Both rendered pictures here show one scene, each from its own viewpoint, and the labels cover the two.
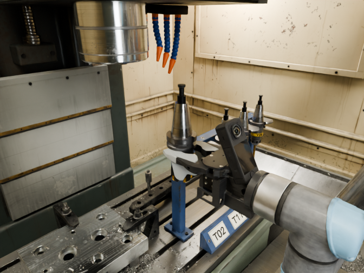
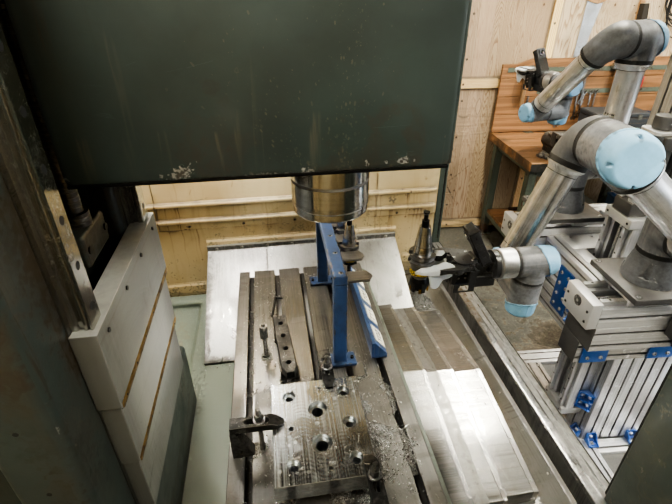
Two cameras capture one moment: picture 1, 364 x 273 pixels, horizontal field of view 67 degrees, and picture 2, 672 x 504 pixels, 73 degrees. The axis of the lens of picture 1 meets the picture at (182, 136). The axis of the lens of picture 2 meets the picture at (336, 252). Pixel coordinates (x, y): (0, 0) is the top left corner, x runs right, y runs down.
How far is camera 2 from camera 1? 0.89 m
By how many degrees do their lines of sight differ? 46
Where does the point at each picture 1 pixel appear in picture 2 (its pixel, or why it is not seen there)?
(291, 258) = (526, 291)
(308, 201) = (532, 253)
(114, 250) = (350, 405)
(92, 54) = (350, 213)
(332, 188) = (374, 249)
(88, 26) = (349, 187)
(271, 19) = not seen: hidden behind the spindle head
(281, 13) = not seen: hidden behind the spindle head
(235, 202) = (481, 280)
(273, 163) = (307, 251)
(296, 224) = (532, 269)
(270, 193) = (513, 260)
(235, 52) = not seen: hidden behind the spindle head
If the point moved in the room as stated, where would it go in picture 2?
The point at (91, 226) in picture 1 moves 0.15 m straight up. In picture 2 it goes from (297, 409) to (294, 366)
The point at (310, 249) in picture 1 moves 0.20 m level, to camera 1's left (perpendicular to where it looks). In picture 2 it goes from (539, 279) to (510, 321)
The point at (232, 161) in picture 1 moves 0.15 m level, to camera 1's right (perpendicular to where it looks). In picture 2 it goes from (482, 252) to (506, 228)
